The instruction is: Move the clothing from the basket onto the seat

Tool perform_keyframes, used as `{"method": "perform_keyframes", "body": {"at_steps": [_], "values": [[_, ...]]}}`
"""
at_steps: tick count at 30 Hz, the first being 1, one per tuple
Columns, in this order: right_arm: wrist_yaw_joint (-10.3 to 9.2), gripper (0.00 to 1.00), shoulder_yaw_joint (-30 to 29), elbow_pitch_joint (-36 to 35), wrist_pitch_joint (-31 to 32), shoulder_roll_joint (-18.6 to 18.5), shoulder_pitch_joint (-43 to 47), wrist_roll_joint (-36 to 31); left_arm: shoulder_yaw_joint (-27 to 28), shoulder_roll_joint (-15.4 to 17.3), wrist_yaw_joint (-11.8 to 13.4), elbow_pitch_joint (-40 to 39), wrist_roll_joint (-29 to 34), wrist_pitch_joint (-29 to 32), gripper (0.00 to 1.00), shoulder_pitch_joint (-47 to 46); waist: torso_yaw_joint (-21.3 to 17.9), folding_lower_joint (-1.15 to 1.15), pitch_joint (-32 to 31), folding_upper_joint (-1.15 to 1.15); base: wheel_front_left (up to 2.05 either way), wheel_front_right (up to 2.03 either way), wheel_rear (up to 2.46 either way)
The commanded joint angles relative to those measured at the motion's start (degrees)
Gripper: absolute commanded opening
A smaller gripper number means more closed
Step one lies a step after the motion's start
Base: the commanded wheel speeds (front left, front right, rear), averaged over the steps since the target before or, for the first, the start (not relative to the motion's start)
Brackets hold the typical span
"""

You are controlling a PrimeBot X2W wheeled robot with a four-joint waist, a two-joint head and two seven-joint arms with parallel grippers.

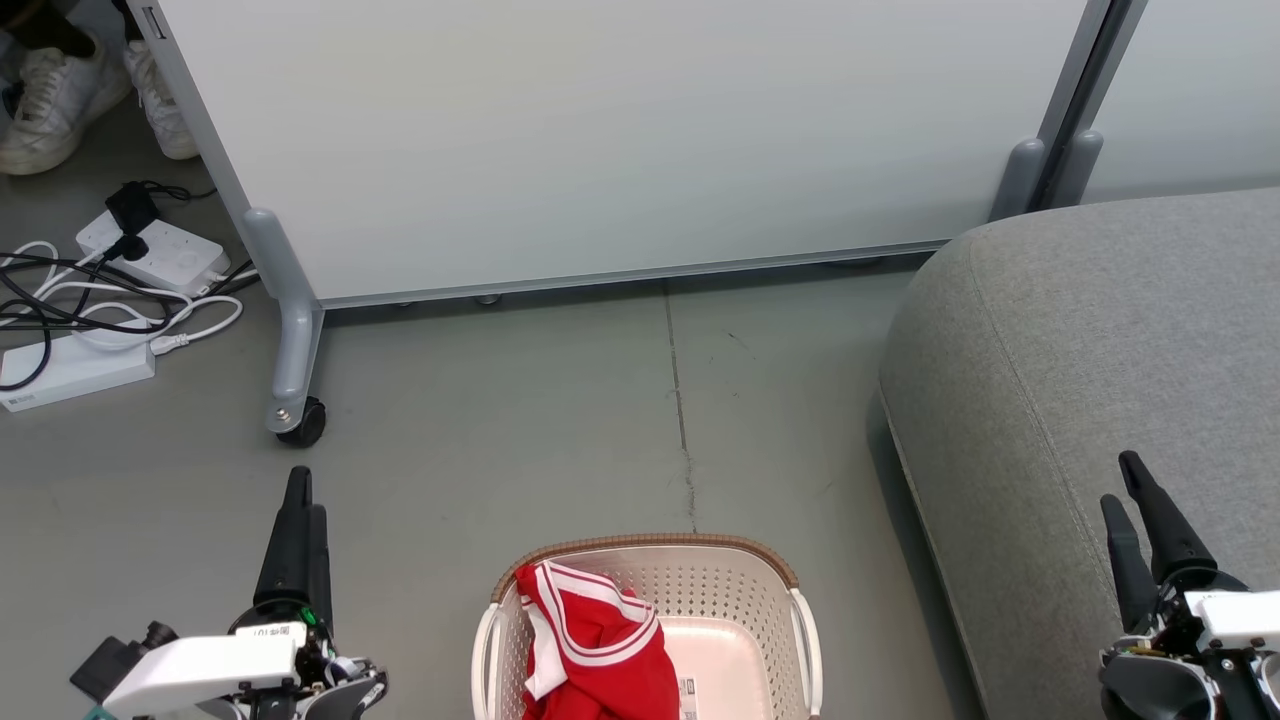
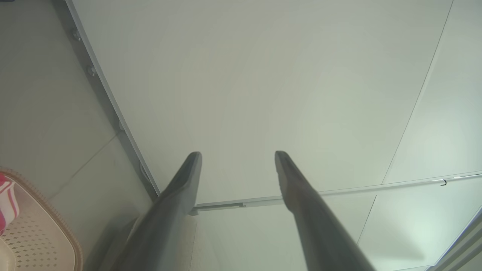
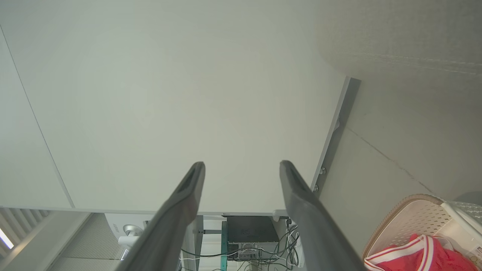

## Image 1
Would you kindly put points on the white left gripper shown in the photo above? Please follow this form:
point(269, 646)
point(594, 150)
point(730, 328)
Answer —
point(210, 670)

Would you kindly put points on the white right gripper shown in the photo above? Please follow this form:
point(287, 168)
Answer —
point(1230, 620)

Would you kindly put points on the red white striped garment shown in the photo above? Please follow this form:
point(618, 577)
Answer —
point(600, 660)

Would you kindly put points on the grey fabric sofa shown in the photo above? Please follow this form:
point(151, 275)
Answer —
point(1090, 380)

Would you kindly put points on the black caster wheel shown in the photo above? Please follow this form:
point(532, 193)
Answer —
point(303, 424)

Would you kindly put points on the white long power strip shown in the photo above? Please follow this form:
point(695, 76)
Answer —
point(80, 372)

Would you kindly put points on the white square power strip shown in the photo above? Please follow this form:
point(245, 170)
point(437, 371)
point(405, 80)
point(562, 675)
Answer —
point(170, 255)

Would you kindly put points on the black plug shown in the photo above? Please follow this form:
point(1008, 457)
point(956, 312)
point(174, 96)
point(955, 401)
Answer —
point(127, 247)

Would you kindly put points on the black power adapter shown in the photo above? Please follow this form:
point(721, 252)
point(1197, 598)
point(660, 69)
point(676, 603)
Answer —
point(132, 208)

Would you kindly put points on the paper label with barcode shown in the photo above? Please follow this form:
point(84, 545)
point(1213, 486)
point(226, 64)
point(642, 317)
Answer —
point(688, 700)

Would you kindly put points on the cream perforated laundry basket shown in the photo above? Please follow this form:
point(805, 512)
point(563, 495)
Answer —
point(740, 620)

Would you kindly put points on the white sneaker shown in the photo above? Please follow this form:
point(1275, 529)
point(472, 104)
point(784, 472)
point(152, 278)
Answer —
point(55, 110)
point(160, 100)

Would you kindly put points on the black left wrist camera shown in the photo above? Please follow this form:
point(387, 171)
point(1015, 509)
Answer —
point(102, 668)

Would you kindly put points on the white partition board grey frame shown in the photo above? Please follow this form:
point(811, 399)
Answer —
point(1190, 90)
point(620, 130)

